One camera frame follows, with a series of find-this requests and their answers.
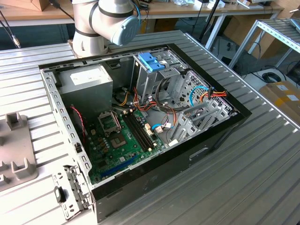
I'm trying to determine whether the blue drive cage latch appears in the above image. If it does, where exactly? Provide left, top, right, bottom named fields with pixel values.
left=138, top=52, right=166, bottom=73

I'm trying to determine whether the long blue data wire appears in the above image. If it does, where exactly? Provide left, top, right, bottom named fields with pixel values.
left=188, top=86, right=210, bottom=108

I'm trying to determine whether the orange power wire with connector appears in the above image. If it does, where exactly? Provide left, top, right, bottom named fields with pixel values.
left=200, top=86, right=228, bottom=102

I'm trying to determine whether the black open PC case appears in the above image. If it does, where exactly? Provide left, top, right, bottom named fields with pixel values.
left=38, top=43, right=253, bottom=223

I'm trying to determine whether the large cardboard box with labels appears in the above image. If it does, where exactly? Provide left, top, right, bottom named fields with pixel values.
left=259, top=81, right=300, bottom=122

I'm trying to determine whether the short blue data wire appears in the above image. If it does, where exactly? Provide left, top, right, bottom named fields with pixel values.
left=151, top=124, right=174, bottom=132

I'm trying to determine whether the red and black fan wire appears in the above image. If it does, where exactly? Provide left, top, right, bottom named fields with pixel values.
left=69, top=105, right=87, bottom=143

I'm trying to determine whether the metal socket cover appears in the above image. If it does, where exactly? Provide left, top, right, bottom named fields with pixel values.
left=97, top=111, right=123, bottom=137

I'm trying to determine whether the black tripod pole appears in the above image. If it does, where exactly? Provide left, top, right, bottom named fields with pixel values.
left=198, top=0, right=222, bottom=43

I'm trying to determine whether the black cable with silver plug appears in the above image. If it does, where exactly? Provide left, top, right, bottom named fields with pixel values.
left=0, top=10, right=22, bottom=49

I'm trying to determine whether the green motherboard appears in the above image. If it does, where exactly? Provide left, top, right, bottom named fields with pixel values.
left=85, top=109, right=166, bottom=186

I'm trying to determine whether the long wooden desk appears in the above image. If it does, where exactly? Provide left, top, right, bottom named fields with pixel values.
left=0, top=0, right=285, bottom=51

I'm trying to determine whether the grey metal drive cage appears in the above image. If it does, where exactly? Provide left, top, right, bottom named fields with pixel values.
left=130, top=52, right=188, bottom=107

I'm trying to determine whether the black RAM slot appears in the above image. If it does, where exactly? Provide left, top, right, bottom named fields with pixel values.
left=123, top=112, right=146, bottom=152
left=132, top=110, right=156, bottom=148
left=129, top=111, right=152, bottom=150
left=126, top=112, right=150, bottom=151

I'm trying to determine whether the cardboard sheet under desk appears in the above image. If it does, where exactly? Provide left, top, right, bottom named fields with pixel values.
left=222, top=14, right=278, bottom=59

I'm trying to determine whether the grey power supply unit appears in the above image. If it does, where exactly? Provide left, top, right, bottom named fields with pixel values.
left=56, top=64, right=113, bottom=118

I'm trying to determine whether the yellow wire bundle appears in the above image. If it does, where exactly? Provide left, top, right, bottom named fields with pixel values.
left=117, top=91, right=130, bottom=106

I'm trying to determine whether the CPU socket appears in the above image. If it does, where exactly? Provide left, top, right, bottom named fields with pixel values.
left=109, top=133, right=129, bottom=149

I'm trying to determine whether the red and orange wire bundle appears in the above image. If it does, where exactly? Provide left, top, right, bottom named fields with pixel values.
left=133, top=87, right=177, bottom=128

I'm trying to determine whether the blue expansion slot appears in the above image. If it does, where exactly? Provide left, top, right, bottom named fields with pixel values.
left=100, top=154, right=138, bottom=178

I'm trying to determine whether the grey parts rack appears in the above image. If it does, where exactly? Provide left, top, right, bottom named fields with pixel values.
left=0, top=112, right=38, bottom=192

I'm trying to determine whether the small brown cardboard box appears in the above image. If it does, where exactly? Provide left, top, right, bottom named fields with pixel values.
left=23, top=0, right=51, bottom=12

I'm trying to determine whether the black cable bundle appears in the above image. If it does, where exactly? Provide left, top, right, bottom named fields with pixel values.
left=156, top=77, right=181, bottom=111

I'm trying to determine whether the thick black hanging cable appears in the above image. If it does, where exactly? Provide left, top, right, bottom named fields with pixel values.
left=48, top=0, right=75, bottom=21

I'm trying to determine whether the black coiled cable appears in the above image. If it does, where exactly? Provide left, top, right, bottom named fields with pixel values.
left=262, top=71, right=286, bottom=83

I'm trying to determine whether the grey metal disk bay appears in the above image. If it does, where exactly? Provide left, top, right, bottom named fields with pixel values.
left=167, top=99, right=237, bottom=147

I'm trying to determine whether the perforated metal front cage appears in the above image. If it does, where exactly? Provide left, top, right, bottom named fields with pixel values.
left=174, top=70, right=235, bottom=113

